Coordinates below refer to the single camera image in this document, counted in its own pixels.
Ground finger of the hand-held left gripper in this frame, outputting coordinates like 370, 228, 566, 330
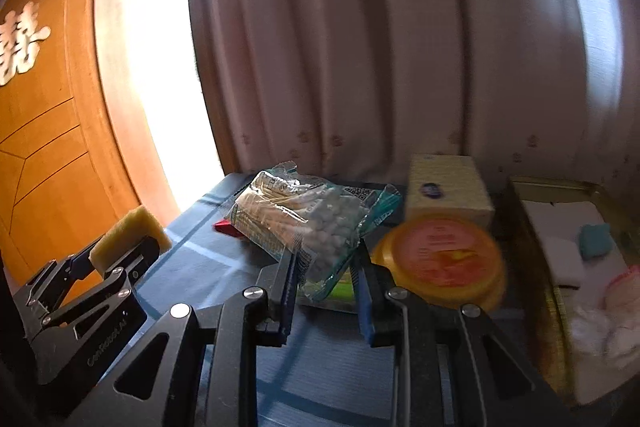
42, 234, 162, 343
22, 234, 108, 308

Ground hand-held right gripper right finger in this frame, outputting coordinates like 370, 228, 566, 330
350, 252, 576, 427

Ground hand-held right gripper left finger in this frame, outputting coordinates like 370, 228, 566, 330
65, 249, 301, 427

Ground yellow sponge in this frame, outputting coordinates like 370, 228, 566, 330
90, 205, 172, 270

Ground bag of cotton swabs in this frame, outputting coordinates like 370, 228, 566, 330
222, 161, 403, 303

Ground red embroidered pouch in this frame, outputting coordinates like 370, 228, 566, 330
215, 219, 246, 238

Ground gold tin box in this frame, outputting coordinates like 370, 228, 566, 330
505, 177, 640, 408

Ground clear plastic bag of cotton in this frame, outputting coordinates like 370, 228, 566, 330
570, 299, 636, 365

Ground teal sponge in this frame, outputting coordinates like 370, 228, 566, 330
577, 223, 618, 260

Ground pink checked white cloth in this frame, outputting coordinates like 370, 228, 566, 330
602, 267, 640, 308

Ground green tissue pack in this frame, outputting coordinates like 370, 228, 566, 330
297, 272, 361, 308

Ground blue plaid blanket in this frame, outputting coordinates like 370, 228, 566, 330
100, 172, 526, 427

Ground yellow round container pink lid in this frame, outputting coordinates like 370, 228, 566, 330
372, 214, 507, 308

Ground wooden door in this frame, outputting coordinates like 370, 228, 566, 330
0, 0, 141, 288

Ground pale yellow tissue pack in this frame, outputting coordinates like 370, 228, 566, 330
406, 153, 496, 230

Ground white cloth pads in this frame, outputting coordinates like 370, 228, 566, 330
522, 199, 626, 288

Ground white paper-cut door decoration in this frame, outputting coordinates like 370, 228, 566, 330
0, 9, 52, 86

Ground pale floral curtain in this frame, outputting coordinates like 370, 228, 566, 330
186, 0, 631, 192

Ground wooden door frame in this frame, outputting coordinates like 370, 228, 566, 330
92, 0, 226, 218

